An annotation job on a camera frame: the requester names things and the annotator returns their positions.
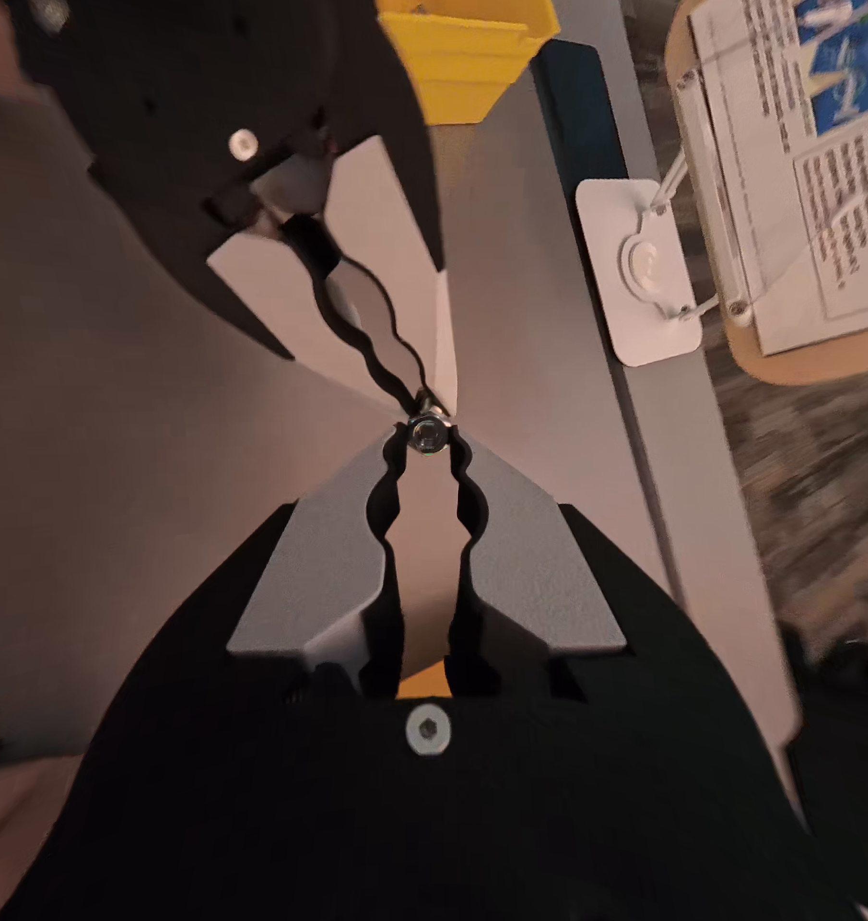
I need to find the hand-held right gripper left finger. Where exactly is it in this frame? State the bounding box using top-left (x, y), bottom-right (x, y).
top-left (227, 423), bottom-right (411, 699)

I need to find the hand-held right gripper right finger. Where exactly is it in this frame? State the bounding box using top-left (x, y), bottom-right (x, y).
top-left (445, 425), bottom-right (629, 699)

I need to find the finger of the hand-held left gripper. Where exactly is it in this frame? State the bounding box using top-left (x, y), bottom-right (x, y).
top-left (206, 154), bottom-right (424, 417)
top-left (322, 133), bottom-right (459, 417)

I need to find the yellow plastic bin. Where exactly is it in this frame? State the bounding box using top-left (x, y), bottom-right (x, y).
top-left (397, 661), bottom-right (455, 700)

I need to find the silver hex bolt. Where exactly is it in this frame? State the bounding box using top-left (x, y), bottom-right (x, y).
top-left (407, 415), bottom-right (451, 456)

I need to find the yellow bin with divider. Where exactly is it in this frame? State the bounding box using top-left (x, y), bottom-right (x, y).
top-left (375, 0), bottom-right (562, 125)

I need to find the dark blue mat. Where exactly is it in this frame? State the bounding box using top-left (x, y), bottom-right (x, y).
top-left (529, 39), bottom-right (631, 182)

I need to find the white stand base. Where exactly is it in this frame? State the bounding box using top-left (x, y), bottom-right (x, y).
top-left (576, 147), bottom-right (719, 368)

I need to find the wooden display board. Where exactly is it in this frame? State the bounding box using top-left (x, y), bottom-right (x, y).
top-left (664, 0), bottom-right (868, 387)

